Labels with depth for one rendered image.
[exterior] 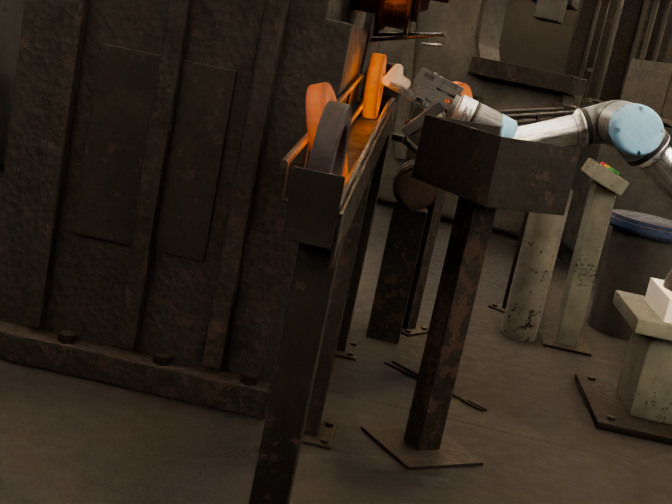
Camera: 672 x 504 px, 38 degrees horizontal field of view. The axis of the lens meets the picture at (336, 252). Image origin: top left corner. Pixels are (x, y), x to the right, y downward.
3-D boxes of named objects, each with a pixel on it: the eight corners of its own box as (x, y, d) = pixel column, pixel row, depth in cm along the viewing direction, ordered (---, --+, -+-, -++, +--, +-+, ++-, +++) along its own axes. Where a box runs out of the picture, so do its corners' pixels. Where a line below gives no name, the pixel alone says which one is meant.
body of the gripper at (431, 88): (420, 65, 234) (464, 88, 234) (404, 97, 236) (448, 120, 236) (419, 66, 227) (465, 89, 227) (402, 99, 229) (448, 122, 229)
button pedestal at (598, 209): (543, 348, 315) (591, 163, 302) (536, 328, 339) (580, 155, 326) (592, 359, 314) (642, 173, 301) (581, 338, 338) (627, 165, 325)
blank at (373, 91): (369, 55, 223) (383, 57, 223) (375, 50, 238) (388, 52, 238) (359, 121, 228) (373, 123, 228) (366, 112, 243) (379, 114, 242)
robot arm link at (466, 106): (463, 128, 236) (464, 131, 228) (446, 120, 236) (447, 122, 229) (478, 100, 235) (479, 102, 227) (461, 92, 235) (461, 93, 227)
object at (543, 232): (500, 337, 318) (538, 183, 307) (498, 327, 330) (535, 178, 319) (537, 345, 317) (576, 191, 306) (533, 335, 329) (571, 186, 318)
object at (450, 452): (420, 483, 198) (501, 136, 182) (357, 427, 220) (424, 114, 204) (497, 477, 208) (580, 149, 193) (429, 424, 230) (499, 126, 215)
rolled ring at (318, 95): (351, 208, 168) (332, 211, 168) (344, 116, 175) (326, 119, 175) (328, 160, 151) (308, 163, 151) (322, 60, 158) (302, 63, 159)
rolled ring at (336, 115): (357, 94, 150) (337, 90, 151) (339, 117, 133) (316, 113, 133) (336, 205, 157) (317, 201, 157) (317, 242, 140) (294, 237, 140)
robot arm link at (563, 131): (622, 91, 251) (438, 133, 250) (638, 95, 240) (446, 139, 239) (628, 134, 254) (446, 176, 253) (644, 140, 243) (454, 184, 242)
